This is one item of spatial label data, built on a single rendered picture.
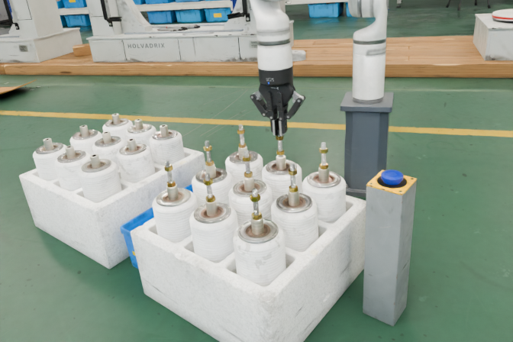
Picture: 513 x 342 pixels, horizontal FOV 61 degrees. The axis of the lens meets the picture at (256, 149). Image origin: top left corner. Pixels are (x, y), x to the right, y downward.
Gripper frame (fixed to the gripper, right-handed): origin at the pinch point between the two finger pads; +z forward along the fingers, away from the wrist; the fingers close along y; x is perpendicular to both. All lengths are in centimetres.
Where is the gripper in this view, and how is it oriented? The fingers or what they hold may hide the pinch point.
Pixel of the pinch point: (279, 127)
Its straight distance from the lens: 100.0
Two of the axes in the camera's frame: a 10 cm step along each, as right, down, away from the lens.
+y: 8.9, 1.2, -4.5
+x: 4.6, -3.9, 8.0
